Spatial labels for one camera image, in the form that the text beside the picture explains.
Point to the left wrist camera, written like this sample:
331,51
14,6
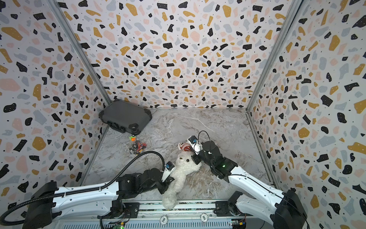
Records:
169,168

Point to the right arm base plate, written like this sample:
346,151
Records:
228,208

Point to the red white striped sweater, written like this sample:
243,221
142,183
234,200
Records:
185,147

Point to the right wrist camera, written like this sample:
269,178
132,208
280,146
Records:
195,145

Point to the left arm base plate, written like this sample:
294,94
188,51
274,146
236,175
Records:
118,208

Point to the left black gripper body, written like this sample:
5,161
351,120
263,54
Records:
165,181

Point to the clear bag of small toys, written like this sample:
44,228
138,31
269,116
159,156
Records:
137,147

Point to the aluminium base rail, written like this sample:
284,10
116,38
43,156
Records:
188,214

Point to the white teddy bear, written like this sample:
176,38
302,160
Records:
184,165

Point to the dark grey hard case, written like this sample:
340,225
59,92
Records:
125,117

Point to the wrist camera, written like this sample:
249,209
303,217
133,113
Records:
195,145
169,168

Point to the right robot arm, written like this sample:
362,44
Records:
282,210

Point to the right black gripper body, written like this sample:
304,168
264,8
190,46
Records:
198,157

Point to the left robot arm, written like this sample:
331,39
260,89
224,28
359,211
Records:
54,203

